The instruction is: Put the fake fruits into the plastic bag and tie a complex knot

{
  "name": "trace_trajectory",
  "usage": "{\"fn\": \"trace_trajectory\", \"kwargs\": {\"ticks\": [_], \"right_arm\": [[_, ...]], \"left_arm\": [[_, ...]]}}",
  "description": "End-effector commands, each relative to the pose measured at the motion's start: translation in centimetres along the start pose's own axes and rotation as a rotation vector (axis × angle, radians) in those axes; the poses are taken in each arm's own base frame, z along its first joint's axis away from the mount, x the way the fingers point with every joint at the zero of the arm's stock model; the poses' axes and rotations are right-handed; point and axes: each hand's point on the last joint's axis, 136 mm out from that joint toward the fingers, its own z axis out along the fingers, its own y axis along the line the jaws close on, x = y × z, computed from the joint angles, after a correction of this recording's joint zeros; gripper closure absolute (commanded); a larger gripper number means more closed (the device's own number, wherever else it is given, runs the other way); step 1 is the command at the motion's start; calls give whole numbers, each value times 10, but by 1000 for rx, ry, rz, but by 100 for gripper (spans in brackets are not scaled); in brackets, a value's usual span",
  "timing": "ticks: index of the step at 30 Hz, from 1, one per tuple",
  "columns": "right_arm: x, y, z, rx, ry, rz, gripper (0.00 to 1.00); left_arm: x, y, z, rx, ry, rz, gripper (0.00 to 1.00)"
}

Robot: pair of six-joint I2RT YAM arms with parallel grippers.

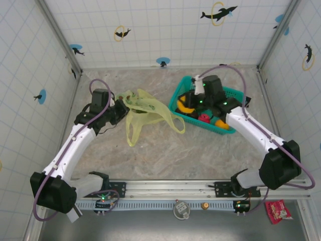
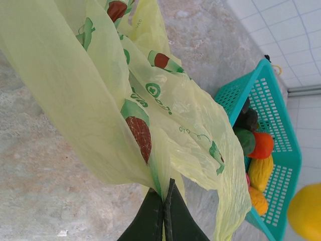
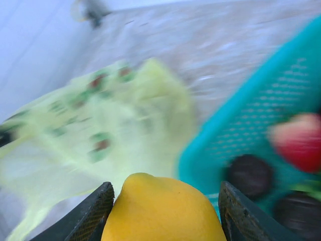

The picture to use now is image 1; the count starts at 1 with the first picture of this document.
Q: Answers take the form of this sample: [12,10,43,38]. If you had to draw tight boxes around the yellow fake mango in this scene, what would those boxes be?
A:
[176,93,197,114]

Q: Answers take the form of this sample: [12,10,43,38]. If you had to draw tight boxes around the teal plastic mesh basket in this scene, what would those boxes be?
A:
[168,76,245,136]

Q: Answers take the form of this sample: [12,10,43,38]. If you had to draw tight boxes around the yellow plastic bag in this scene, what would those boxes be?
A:
[116,88,186,148]

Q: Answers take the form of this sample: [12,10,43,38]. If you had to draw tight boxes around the small yellow-orange fake fruit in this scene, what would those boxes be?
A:
[215,119,231,130]

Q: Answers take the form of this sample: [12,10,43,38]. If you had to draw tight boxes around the left circuit board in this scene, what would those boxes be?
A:
[94,193,118,215]

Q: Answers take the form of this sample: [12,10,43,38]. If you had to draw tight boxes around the circuit board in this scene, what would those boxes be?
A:
[233,199,251,216]
[94,193,118,215]

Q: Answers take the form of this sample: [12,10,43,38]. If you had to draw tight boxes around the blue patch sticker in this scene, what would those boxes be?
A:
[273,14,290,36]

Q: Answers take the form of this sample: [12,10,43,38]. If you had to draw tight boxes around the round grey device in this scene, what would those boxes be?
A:
[173,200,191,221]

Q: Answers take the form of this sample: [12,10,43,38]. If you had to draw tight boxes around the grey white card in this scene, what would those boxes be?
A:
[67,203,83,223]

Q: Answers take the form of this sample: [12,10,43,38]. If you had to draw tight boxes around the right circuit board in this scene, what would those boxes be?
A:
[233,199,251,216]

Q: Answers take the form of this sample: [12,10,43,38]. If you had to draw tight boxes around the red snack packet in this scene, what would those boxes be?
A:
[265,199,293,225]

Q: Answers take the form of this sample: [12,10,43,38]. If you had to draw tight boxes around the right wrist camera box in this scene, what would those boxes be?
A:
[192,76,207,95]

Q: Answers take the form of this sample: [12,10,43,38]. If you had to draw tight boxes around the thin black left gripper cable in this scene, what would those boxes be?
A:
[97,122,120,135]

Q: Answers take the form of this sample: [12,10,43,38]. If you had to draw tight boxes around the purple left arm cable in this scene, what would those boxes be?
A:
[32,78,120,222]

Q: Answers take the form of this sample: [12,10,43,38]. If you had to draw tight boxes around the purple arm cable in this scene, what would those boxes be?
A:
[199,64,316,215]
[32,78,120,222]

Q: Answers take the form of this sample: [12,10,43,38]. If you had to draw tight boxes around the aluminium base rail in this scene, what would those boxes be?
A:
[81,64,259,70]
[60,71,83,144]
[257,66,281,138]

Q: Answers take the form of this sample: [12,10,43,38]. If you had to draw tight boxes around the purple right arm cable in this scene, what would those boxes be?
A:
[199,64,316,215]

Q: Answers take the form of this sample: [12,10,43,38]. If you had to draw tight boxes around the black animal ring sticker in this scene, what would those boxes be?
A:
[67,62,77,80]

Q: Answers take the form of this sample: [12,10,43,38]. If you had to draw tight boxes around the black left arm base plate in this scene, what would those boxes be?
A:
[86,181,126,199]

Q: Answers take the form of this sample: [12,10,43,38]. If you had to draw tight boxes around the aluminium corner post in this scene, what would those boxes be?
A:
[35,0,83,77]
[257,0,301,71]

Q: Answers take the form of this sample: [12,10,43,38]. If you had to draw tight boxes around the aluminium mounting rail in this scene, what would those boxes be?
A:
[75,178,311,200]

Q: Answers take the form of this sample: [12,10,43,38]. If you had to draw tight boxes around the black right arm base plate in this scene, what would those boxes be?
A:
[208,181,261,198]

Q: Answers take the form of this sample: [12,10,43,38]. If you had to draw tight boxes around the white slotted cable duct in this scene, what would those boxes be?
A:
[75,200,266,210]

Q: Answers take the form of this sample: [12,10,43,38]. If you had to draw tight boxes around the spiky dolphin ring sticker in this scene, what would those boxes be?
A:
[302,44,315,71]

